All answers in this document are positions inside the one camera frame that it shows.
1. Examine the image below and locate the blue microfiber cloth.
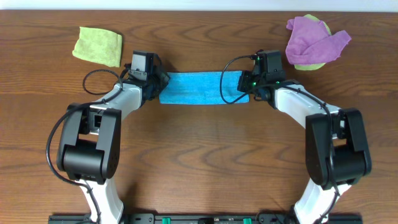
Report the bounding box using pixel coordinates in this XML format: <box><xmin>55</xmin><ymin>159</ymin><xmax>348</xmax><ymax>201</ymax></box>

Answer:
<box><xmin>159</xmin><ymin>71</ymin><xmax>249</xmax><ymax>105</ymax></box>

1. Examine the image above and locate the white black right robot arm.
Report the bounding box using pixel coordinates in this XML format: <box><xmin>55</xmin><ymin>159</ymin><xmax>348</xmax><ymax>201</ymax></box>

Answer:
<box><xmin>238</xmin><ymin>71</ymin><xmax>372</xmax><ymax>223</ymax></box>

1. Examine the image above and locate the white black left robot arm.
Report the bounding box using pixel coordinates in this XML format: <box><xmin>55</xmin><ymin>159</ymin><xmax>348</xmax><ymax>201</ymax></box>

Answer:
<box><xmin>52</xmin><ymin>68</ymin><xmax>170</xmax><ymax>223</ymax></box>

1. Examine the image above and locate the green cloth under purple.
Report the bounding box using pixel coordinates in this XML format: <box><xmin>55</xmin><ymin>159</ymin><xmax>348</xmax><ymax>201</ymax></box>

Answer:
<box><xmin>295</xmin><ymin>14</ymin><xmax>331</xmax><ymax>71</ymax></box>

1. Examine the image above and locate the folded green cloth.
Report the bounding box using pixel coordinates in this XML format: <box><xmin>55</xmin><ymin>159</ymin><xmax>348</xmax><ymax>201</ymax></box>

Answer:
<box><xmin>72</xmin><ymin>27</ymin><xmax>123</xmax><ymax>67</ymax></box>

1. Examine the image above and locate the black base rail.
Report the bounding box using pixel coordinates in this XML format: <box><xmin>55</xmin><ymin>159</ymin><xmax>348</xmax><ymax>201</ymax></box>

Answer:
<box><xmin>48</xmin><ymin>213</ymin><xmax>363</xmax><ymax>224</ymax></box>

